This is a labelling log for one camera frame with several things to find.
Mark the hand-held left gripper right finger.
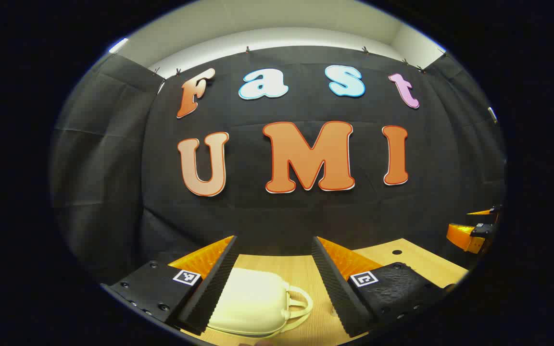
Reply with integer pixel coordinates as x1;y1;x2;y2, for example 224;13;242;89
311;235;455;338

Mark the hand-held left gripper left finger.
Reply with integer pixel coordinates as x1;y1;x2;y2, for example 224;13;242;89
100;235;239;336

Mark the cream yellow suitcase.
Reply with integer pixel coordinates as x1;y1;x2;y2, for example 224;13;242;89
207;267;314;337

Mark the black backdrop cloth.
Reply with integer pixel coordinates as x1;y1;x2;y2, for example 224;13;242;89
51;46;506;284

